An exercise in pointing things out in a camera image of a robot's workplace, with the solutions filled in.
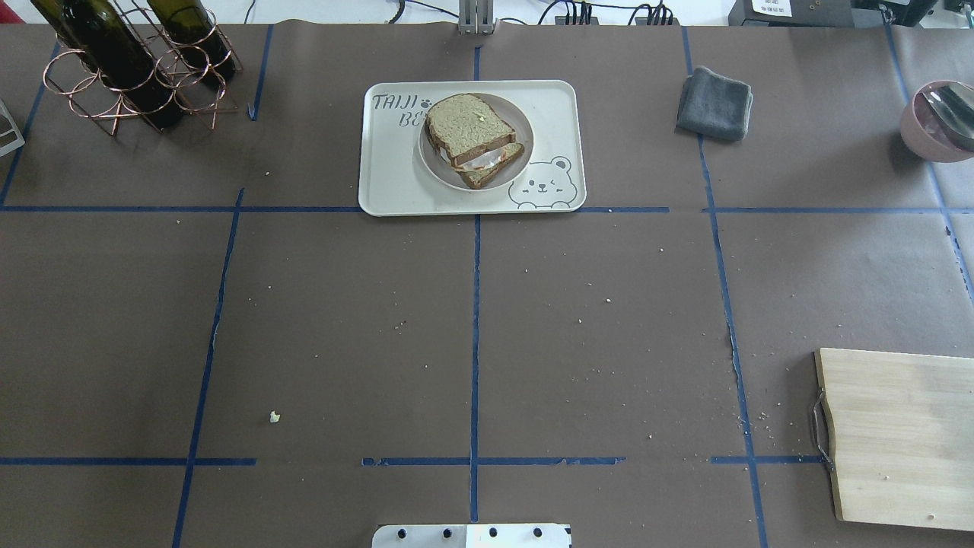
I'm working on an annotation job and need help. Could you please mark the aluminium frame post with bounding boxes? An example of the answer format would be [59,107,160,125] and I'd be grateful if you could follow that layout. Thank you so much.
[458,0,497,36]

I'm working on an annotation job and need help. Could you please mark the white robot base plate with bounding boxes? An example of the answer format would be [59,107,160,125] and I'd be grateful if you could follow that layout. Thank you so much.
[371,523,573,547]

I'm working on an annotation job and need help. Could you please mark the fried egg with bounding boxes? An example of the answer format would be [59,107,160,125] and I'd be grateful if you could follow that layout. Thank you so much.
[438,145,509,173]

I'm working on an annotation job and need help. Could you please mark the grey folded cloth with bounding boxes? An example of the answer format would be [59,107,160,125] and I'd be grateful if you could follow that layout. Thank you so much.
[676,65,753,142]

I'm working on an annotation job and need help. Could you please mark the copper wire bottle rack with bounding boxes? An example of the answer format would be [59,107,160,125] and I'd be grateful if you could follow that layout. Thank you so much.
[43,1,243,135]

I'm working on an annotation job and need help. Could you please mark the metal scoop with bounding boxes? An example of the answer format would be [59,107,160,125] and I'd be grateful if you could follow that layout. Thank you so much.
[921,82,973,152]

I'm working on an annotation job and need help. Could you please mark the pink bowl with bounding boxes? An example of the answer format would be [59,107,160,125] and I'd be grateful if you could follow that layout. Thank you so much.
[899,80,972,164]

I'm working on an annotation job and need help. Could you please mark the dark green wine bottle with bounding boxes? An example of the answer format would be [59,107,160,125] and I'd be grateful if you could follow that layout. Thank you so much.
[31,1,183,129]

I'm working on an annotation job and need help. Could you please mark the cream bear serving tray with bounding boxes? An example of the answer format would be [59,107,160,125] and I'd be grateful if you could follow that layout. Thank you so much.
[358,80,587,216]

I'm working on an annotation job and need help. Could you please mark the bread slice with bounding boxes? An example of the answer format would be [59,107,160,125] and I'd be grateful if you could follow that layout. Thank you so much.
[457,142,524,190]
[424,94,516,170]

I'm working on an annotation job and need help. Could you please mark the wooden cutting board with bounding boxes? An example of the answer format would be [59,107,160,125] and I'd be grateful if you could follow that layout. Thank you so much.
[814,348,973,531]

